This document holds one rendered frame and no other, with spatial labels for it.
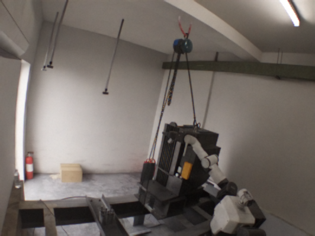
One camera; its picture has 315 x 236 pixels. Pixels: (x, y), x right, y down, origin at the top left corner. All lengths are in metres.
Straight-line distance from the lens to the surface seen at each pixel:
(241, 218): 1.22
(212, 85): 3.33
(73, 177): 3.77
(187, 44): 1.81
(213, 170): 1.45
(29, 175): 3.83
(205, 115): 3.30
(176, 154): 2.02
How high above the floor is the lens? 1.91
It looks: 7 degrees down
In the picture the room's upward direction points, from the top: 12 degrees clockwise
